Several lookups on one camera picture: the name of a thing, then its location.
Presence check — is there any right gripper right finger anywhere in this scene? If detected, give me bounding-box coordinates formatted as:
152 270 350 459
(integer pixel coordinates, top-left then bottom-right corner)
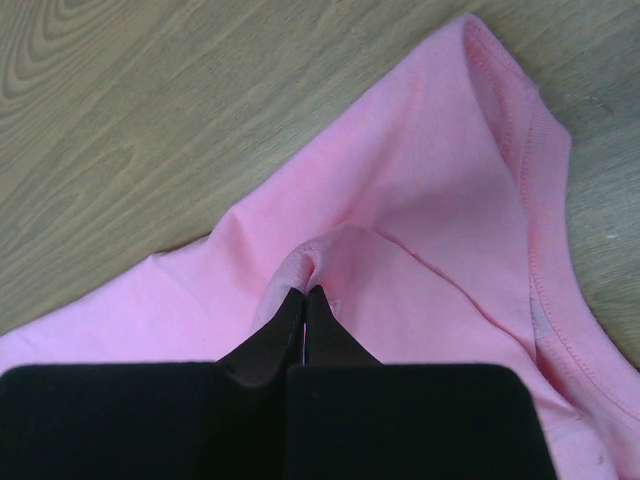
287 287 556 479

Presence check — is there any pink t shirt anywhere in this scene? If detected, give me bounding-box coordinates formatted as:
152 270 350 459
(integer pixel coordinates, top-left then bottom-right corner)
1 15 639 479

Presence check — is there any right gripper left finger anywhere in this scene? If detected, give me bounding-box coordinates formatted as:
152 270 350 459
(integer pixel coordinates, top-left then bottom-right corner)
1 289 305 479

